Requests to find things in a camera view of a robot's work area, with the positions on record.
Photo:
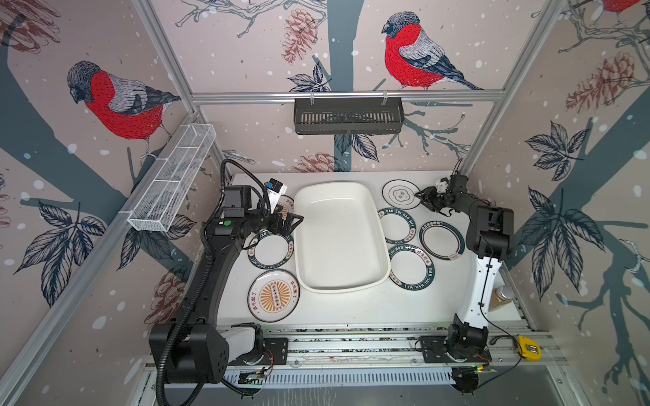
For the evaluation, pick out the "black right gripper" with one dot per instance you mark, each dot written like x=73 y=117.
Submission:
x=428 y=195

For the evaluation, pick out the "orange sunburst plate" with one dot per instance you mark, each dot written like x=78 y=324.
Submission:
x=285 y=205
x=273 y=296

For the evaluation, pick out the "white plastic bin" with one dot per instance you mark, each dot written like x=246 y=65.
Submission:
x=340 y=245

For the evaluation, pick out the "white wire mesh basket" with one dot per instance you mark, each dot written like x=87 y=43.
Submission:
x=161 y=202

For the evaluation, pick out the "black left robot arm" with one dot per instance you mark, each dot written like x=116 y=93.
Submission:
x=189 y=349

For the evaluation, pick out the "green rim plate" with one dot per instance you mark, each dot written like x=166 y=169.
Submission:
x=411 y=267
x=399 y=226
x=268 y=251

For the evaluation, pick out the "white plate thin line flower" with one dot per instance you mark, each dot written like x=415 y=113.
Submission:
x=401 y=193

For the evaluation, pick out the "green red ring plate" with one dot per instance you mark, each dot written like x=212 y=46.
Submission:
x=441 y=240

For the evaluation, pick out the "glass spice jar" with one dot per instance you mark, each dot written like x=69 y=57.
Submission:
x=501 y=296

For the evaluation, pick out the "yellow tape measure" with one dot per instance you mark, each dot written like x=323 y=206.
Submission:
x=529 y=349

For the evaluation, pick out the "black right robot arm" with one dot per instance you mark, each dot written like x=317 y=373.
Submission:
x=489 y=238

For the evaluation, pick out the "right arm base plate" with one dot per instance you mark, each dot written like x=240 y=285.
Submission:
x=436 y=350

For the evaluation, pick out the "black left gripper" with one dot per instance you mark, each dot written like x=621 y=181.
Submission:
x=287 y=227

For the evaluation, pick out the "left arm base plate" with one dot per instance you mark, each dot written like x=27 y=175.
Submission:
x=275 y=352

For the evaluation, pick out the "black wall basket shelf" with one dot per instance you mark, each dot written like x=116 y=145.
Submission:
x=349 y=116

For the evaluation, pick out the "orange sunburst plate lower left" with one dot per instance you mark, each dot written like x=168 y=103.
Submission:
x=273 y=296

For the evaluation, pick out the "orange sunburst plate upper left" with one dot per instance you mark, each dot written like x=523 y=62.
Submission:
x=285 y=205

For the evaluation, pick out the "aluminium rail front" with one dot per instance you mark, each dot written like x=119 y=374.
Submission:
x=394 y=347

